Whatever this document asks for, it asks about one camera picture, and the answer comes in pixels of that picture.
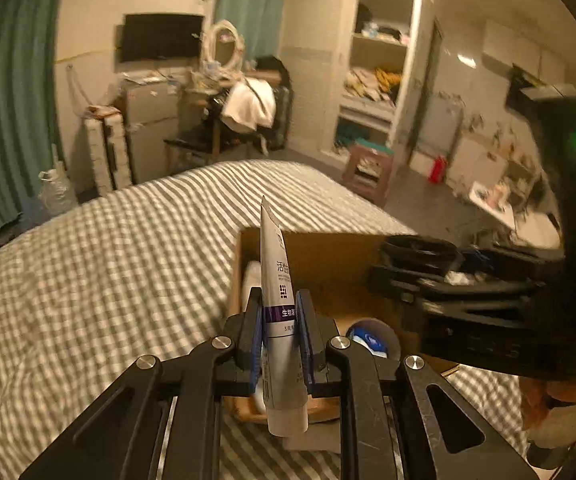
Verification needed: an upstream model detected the grey white checkered bed blanket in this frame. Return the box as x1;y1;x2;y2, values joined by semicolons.
0;159;530;480

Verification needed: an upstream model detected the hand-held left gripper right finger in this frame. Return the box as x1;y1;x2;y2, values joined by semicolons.
295;290;540;480

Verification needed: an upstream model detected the brown cardboard box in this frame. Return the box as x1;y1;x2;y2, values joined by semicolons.
227;227;461;427

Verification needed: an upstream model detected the person's right hand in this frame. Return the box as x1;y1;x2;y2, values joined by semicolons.
519;376;576;453

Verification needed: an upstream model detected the open magazine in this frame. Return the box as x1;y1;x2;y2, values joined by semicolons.
469;181;517;229

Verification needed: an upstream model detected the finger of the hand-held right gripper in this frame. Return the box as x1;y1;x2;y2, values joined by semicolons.
369;264;536;308
380;234;465;275

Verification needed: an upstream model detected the white framed oval mirror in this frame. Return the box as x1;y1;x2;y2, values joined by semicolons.
200;19;246;80

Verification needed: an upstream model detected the white open wardrobe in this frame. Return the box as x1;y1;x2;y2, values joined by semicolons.
277;0;425;162

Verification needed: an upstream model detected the narrow teal curtain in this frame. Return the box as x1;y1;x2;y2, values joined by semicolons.
214;0;292;63

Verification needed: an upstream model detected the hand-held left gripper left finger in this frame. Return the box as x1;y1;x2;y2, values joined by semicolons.
18;287;269;480

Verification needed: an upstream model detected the red bottle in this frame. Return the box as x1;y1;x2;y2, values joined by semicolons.
428;155;448;184

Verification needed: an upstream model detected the white purple toothpaste tube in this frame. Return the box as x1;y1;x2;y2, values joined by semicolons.
259;196;310;437

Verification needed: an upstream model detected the black wall television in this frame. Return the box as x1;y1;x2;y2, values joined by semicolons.
119;13;205;64

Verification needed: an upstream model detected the cluttered dressing table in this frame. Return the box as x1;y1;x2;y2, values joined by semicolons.
182;66;281;128

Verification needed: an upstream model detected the white wall cabinet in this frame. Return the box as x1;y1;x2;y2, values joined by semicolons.
482;19;570;82

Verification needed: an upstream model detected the wide teal curtain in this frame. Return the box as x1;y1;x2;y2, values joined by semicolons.
0;0;78;266

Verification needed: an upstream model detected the white folded foam panel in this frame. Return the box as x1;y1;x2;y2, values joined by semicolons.
83;109;134;195

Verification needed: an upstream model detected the blue-capped round container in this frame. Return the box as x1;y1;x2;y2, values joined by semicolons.
345;319;402;361

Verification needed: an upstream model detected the dark wooden chair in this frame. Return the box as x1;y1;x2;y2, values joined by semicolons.
163;72;295;173

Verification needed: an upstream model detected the small grey fridge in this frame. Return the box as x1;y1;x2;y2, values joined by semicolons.
119;77;185;184

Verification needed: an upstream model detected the white cloth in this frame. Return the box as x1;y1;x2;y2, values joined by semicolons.
220;81;277;131

